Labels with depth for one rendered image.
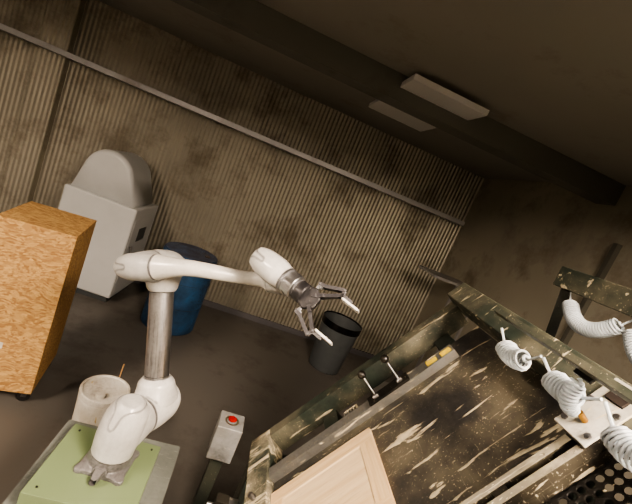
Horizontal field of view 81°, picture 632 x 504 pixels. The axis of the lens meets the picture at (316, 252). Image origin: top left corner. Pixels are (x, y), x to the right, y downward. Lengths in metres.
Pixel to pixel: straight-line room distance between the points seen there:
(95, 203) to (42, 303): 1.88
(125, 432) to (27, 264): 1.53
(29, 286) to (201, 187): 2.74
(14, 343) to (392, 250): 4.28
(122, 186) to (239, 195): 1.42
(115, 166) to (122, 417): 3.29
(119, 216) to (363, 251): 3.10
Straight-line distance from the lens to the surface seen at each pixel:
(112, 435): 1.67
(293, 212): 5.07
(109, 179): 4.57
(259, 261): 1.30
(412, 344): 1.87
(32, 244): 2.83
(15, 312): 3.02
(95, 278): 4.77
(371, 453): 1.56
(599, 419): 1.19
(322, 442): 1.75
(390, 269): 5.50
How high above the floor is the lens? 2.10
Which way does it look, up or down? 9 degrees down
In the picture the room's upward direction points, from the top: 22 degrees clockwise
